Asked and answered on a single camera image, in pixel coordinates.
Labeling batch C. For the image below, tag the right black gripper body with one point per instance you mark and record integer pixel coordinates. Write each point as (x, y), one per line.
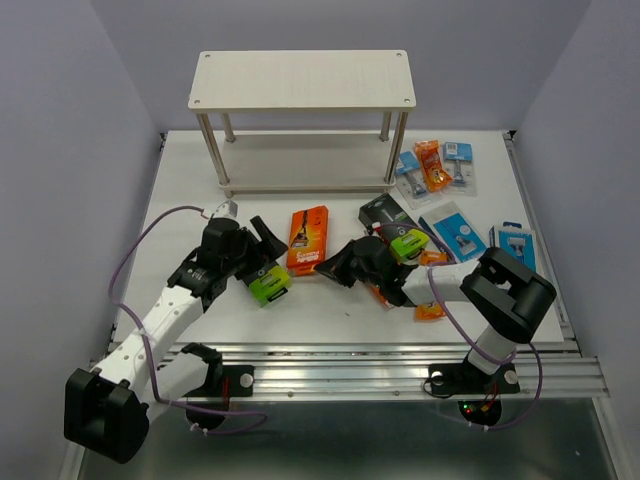
(369, 278)

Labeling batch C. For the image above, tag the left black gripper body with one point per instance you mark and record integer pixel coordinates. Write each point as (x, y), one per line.
(248, 255)

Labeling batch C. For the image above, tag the orange razor box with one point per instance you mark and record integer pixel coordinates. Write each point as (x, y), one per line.
(389, 297)
(307, 244)

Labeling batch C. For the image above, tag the black green razor box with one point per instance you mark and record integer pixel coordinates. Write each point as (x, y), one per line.
(393, 225)
(268, 283)

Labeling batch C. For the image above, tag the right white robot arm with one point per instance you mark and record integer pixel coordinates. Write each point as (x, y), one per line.
(512, 298)

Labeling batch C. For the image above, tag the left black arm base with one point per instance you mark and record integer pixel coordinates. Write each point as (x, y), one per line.
(221, 380)

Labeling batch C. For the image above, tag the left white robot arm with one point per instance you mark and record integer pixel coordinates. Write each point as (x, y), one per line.
(109, 409)

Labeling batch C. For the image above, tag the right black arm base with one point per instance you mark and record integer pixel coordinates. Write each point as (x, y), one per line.
(445, 380)

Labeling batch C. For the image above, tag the white two-tier shelf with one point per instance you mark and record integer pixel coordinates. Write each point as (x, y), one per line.
(303, 81)

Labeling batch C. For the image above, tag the blue blister razor pack left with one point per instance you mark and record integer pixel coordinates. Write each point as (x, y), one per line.
(411, 184)

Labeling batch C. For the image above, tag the blue blister razor pack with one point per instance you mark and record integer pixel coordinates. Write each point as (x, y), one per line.
(458, 162)
(411, 184)

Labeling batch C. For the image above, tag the blue razor pack middle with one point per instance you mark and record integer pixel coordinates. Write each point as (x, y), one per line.
(449, 223)

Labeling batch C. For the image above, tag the orange razor bag top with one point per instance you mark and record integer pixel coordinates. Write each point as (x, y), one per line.
(428, 155)

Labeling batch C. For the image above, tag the blue blister razor pack right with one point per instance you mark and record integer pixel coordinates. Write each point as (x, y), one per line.
(458, 162)

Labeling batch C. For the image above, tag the blue razor pack far right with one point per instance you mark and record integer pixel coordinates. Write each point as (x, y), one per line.
(519, 242)

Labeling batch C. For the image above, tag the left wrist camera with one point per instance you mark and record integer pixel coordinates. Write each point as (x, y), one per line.
(227, 209)

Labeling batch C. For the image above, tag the aluminium rail frame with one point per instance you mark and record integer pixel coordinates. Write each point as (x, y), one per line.
(322, 342)

